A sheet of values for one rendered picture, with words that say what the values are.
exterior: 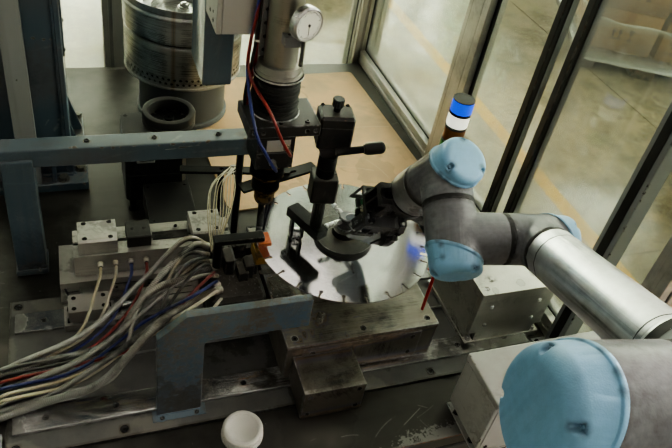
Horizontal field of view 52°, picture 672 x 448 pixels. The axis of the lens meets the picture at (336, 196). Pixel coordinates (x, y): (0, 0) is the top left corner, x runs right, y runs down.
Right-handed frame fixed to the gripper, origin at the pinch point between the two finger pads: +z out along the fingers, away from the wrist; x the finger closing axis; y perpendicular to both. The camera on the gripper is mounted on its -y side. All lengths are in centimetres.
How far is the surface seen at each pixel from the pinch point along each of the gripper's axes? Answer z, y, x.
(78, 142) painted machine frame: 14, 50, -17
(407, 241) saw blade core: 2.1, -10.3, -0.1
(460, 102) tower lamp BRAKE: -9.3, -18.1, -25.9
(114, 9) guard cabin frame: 66, 41, -84
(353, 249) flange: 2.1, 1.5, 2.5
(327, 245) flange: 3.7, 5.9, 1.6
